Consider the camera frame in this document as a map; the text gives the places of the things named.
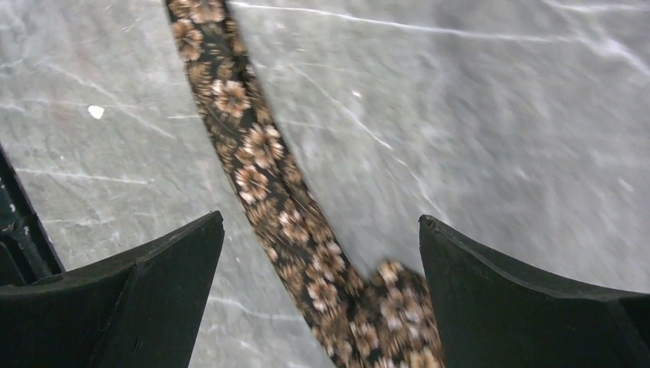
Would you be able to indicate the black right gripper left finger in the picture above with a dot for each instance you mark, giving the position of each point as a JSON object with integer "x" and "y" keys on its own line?
{"x": 139, "y": 308}

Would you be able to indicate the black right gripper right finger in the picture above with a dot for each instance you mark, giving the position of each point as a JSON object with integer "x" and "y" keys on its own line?
{"x": 493, "y": 310}

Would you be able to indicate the brown floral tie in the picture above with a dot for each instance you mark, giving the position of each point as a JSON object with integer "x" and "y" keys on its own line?
{"x": 385, "y": 320}

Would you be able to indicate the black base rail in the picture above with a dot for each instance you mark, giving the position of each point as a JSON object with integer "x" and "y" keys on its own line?
{"x": 27, "y": 254}

